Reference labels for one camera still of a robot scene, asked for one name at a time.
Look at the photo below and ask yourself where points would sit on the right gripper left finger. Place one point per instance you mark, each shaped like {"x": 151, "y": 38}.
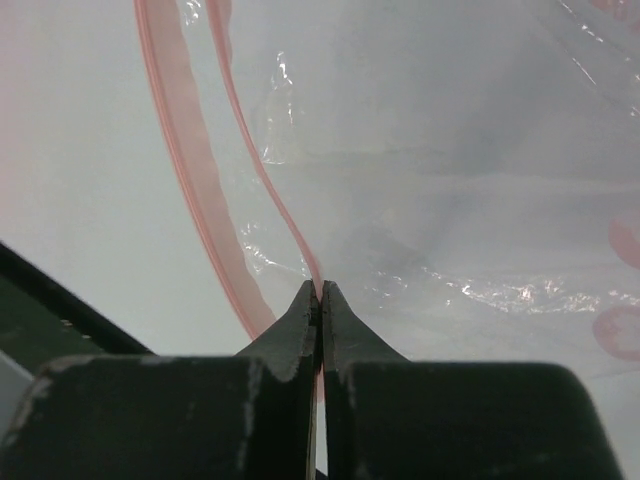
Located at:
{"x": 246, "y": 416}

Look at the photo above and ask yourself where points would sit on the clear zip top bag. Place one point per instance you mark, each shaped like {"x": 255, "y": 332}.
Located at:
{"x": 466, "y": 171}

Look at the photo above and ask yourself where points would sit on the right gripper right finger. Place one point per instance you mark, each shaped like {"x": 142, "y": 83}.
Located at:
{"x": 391, "y": 418}

